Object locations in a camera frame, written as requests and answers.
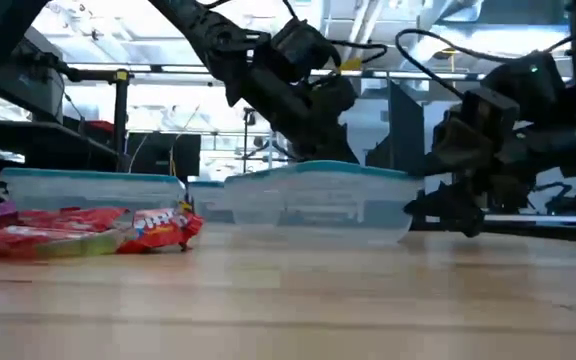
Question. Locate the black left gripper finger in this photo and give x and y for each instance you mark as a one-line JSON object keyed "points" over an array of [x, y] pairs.
{"points": [[325, 145]]}

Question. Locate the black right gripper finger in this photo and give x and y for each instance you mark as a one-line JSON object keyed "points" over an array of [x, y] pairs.
{"points": [[473, 132], [453, 210]]}

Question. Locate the medium teal-rimmed plastic lid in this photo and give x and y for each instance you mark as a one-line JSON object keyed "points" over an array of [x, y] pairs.
{"points": [[328, 167]]}

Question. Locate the medium clear plastic container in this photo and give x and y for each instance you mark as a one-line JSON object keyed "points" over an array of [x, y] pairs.
{"points": [[318, 210]]}

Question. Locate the clear container with blue rim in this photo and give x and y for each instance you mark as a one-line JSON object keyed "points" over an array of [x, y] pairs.
{"points": [[205, 184]]}

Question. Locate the red Skittles candy pack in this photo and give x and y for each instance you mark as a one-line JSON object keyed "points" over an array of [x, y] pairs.
{"points": [[163, 232]]}

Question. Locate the large clear plastic container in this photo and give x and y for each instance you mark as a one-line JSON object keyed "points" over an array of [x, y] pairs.
{"points": [[93, 195]]}

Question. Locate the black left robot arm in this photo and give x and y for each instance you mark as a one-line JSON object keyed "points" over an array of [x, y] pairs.
{"points": [[203, 30]]}

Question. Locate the black background robot arm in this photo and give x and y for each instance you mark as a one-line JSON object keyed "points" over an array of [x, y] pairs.
{"points": [[558, 200]]}

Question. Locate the small green candy pack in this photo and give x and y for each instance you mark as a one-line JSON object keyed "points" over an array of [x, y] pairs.
{"points": [[88, 247]]}

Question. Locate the dark partition pillar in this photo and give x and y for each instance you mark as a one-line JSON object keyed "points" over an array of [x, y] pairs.
{"points": [[403, 125]]}

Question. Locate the black ceiling dome fixture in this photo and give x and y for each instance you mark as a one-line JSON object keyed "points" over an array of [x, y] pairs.
{"points": [[447, 52]]}

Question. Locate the long ceiling light strip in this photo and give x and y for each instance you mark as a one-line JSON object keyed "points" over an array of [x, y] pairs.
{"points": [[188, 69]]}

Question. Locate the black flat monitor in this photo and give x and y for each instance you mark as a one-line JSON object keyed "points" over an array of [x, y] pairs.
{"points": [[163, 155]]}

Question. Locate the black pole with yellow cap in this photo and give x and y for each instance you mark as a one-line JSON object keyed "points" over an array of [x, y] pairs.
{"points": [[120, 125]]}

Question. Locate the small red object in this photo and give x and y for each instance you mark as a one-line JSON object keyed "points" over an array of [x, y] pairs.
{"points": [[100, 126]]}

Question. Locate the black desk shelf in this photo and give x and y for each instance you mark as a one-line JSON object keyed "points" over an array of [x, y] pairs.
{"points": [[43, 145]]}

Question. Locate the grey monitor back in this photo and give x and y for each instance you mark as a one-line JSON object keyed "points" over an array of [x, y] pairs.
{"points": [[33, 90]]}

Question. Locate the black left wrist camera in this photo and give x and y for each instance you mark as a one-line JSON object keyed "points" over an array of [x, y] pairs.
{"points": [[300, 47]]}

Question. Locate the black tubular stand frame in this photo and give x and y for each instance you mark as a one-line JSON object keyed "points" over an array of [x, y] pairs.
{"points": [[246, 140]]}

